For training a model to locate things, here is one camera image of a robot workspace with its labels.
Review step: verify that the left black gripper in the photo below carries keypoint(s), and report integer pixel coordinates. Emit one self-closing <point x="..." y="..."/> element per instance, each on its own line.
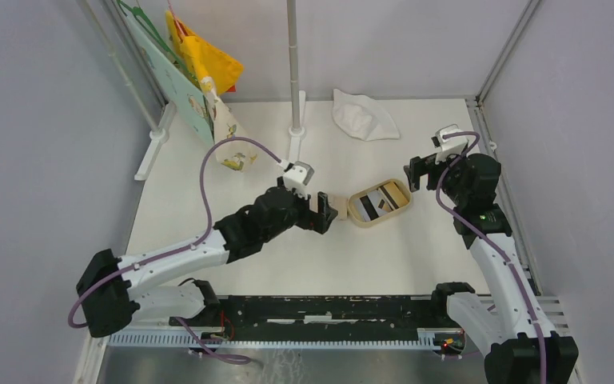
<point x="318" y="222"/>

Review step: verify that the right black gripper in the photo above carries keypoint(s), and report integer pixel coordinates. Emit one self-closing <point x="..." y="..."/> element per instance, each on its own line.
<point x="418" y="166"/>

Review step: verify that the beige oval tray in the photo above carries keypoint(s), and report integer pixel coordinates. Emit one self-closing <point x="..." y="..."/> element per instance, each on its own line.
<point x="355" y="215"/>

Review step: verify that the gold striped card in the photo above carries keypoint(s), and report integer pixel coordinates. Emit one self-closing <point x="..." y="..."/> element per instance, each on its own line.
<point x="394" y="195"/>

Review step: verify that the beige card holder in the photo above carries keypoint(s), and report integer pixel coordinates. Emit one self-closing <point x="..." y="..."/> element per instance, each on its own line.
<point x="337" y="202"/>

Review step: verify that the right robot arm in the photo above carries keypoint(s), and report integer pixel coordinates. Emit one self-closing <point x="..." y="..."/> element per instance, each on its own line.
<point x="517" y="340"/>

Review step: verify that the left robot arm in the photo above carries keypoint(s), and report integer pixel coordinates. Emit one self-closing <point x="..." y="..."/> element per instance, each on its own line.
<point x="115" y="291"/>

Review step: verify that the white crumpled cloth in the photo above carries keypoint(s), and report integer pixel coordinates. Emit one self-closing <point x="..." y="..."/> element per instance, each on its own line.
<point x="363" y="118"/>

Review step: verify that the white pole base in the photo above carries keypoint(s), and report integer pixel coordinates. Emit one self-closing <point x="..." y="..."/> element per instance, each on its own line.
<point x="295" y="143"/>

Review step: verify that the white printed hanging cloth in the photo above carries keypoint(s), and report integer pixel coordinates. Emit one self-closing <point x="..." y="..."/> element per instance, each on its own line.
<point x="236" y="155"/>

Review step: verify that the white left rack foot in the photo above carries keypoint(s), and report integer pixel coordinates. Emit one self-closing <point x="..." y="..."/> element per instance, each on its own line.
<point x="157" y="140"/>

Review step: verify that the teal printed hanging cloth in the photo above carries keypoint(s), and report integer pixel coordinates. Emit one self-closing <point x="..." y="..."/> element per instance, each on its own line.
<point x="170" y="72"/>

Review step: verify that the yellow hanging cloth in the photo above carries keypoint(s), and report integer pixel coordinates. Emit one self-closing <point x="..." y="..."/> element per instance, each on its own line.
<point x="210" y="68"/>

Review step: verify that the grey vertical pole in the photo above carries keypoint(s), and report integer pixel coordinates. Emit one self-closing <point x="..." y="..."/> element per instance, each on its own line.
<point x="291" y="8"/>

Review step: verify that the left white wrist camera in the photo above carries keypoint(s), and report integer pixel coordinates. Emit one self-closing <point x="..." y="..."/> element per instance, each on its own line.
<point x="297" y="175"/>

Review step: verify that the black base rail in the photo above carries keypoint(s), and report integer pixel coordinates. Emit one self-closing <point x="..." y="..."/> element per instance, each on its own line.
<point x="391" y="318"/>

